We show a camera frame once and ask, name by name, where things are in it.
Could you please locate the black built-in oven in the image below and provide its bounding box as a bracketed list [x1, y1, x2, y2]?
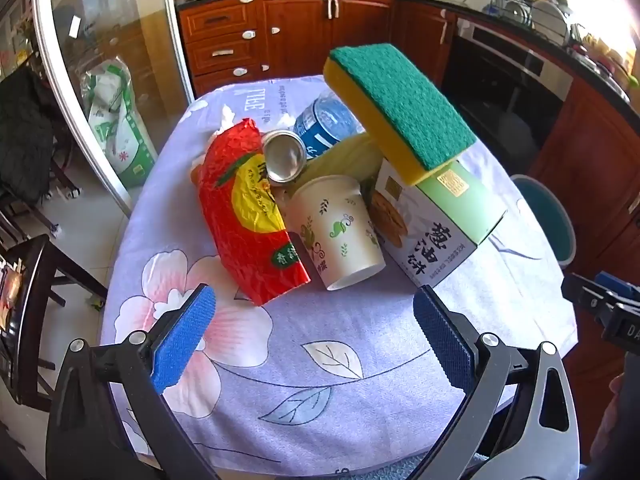
[442, 17, 575, 161]

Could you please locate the corn cob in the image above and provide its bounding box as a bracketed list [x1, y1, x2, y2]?
[305, 132, 386, 211]

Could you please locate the green and yellow sponge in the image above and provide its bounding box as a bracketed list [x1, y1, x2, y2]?
[322, 44, 477, 187]

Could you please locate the plastic water bottle blue label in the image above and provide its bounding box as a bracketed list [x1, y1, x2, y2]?
[292, 91, 368, 160]

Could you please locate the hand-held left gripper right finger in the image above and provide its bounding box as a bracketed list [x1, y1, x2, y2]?
[407, 285, 581, 480]

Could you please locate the dark wooden chair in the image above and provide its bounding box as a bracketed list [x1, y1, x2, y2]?
[0, 234, 108, 411]

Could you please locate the metal dish rack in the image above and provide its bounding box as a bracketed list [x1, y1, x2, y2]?
[490, 0, 576, 48]

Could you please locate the wooden cabinet with white handles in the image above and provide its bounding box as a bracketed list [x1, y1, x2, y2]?
[177, 0, 457, 97]

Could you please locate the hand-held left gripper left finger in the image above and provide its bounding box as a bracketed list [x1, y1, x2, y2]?
[46, 283, 221, 480]

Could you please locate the white paper cup leaf print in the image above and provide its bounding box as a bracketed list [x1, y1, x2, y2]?
[286, 175, 386, 292]

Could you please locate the green and white rice bag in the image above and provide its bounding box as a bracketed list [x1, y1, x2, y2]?
[82, 57, 158, 188]

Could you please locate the wooden cabinet beside oven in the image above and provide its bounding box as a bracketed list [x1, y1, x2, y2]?
[525, 75, 640, 411]

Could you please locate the red snack bag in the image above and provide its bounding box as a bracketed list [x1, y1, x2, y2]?
[197, 118, 312, 307]

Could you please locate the teal bin with grey rim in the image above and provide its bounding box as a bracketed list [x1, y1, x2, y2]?
[510, 174, 577, 267]

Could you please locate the floral lilac tablecloth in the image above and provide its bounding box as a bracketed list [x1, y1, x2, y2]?
[100, 75, 576, 476]

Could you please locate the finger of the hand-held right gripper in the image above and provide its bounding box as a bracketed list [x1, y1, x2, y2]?
[595, 270, 640, 302]
[561, 272, 612, 318]

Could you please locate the green biscuit box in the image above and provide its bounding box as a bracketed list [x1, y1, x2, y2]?
[370, 157, 507, 288]

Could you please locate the black cloth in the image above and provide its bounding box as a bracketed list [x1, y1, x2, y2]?
[0, 67, 56, 206]

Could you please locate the glass sliding door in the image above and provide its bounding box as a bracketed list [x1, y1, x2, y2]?
[32, 0, 196, 218]

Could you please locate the metal can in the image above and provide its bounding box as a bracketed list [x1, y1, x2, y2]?
[262, 130, 307, 184]

